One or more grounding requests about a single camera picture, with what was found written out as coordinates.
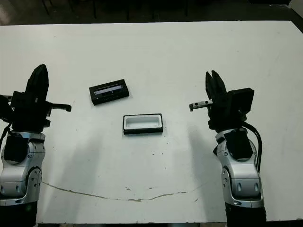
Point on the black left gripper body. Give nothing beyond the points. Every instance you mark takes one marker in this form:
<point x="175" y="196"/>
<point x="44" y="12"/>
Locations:
<point x="28" y="116"/>

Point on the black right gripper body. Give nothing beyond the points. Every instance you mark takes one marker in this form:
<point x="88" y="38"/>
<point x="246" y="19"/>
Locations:
<point x="222" y="116"/>

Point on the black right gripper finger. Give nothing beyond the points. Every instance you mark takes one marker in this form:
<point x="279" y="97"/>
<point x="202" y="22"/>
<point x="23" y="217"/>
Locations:
<point x="219" y="91"/>
<point x="208" y="87"/>

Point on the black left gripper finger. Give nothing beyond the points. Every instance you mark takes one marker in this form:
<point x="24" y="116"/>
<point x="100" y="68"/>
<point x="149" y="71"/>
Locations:
<point x="32" y="87"/>
<point x="43" y="85"/>

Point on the black box lid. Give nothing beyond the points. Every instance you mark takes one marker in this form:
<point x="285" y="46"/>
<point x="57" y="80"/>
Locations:
<point x="111" y="94"/>

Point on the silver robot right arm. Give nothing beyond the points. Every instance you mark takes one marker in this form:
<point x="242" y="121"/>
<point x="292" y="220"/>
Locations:
<point x="243" y="179"/>

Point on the black box base white insert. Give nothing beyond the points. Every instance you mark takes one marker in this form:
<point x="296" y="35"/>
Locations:
<point x="142" y="121"/>

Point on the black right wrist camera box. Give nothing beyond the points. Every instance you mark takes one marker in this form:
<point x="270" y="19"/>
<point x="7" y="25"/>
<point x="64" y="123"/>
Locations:
<point x="241" y="100"/>

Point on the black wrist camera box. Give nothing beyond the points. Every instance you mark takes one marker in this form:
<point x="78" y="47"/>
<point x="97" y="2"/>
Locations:
<point x="241" y="100"/>
<point x="4" y="108"/>

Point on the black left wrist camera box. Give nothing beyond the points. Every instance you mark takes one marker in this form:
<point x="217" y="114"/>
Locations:
<point x="4" y="108"/>

